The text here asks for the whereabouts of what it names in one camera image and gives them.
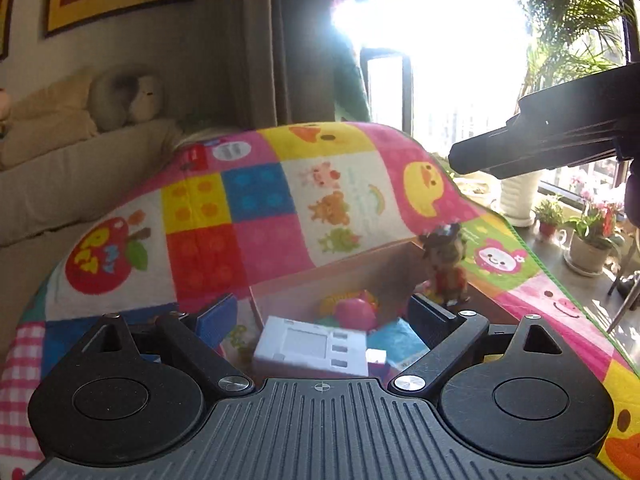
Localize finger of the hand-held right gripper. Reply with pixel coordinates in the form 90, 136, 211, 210
448, 64, 640, 181

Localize grey curtain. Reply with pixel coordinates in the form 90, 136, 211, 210
269, 0, 342, 127

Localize grey neck pillow plush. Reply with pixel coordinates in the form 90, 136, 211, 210
89, 66, 167, 134

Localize palm plant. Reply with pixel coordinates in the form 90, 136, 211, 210
502, 0, 640, 103

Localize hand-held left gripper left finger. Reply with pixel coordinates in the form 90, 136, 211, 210
81, 293, 254, 397

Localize small plant in red pot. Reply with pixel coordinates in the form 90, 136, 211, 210
533, 196, 567, 242

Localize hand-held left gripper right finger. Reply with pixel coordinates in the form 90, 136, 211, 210
389, 293, 562, 395

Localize flowering plant in white pot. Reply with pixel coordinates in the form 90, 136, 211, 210
564, 187, 627, 277

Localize pink yellow cupcake toy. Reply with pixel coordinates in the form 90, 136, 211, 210
320, 290, 382, 334

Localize white ribbed plant pot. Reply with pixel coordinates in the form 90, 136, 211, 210
499, 169, 544, 227

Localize colourful printed play mat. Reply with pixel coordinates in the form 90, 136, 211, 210
0, 120, 640, 480

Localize dark chair leg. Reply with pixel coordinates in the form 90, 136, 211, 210
606, 269, 640, 334

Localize blue white wipes packet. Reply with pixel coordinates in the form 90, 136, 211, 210
369, 319, 432, 367

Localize white plastic device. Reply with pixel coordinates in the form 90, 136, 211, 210
252, 315, 371, 379

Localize beige sofa cushions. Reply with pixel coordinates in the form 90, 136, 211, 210
0, 119, 187, 249

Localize pink cardboard box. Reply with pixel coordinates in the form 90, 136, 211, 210
249, 239, 522, 377

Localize black window frame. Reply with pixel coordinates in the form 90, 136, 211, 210
359, 47, 415, 137

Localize beige folded blanket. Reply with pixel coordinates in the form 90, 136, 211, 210
0, 67, 102, 172

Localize small framed picture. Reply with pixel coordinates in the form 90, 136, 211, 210
0, 0, 22, 62

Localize grey window ledge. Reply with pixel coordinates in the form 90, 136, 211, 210
440, 175, 640, 353

